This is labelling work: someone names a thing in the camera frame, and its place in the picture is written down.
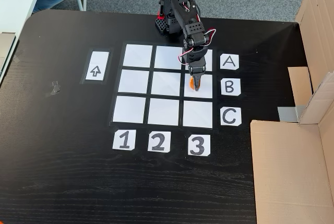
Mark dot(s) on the paper sheet number 1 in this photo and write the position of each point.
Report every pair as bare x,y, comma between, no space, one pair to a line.
124,140

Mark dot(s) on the paper sheet letter A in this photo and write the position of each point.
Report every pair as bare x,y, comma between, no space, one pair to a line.
229,61

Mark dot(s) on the paper sheet letter C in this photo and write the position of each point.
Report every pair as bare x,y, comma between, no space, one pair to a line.
230,116

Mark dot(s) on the brown cardboard panel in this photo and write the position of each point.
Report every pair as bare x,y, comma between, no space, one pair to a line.
287,171
318,25

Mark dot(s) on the white arrow paper sheet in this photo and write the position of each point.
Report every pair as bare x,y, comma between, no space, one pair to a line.
96,64

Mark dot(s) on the paper sheet letter B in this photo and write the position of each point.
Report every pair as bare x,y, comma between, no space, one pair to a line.
230,87

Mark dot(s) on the red black spring clamp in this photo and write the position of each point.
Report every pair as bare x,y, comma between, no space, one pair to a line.
161,15

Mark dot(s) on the clear crumpled tape piece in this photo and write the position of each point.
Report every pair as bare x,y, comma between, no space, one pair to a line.
54,88

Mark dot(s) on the dark tape piece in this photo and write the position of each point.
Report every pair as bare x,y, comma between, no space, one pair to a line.
19,57

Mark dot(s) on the white nine-square grid sheet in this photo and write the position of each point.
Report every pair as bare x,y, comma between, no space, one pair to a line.
135,83

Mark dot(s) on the round orange token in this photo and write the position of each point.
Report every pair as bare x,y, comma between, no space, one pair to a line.
191,83

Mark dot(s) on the paper sheet number 3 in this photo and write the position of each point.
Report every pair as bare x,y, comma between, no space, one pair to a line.
199,145

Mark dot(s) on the paper sheet number 2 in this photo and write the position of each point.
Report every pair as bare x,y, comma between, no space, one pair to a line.
159,141

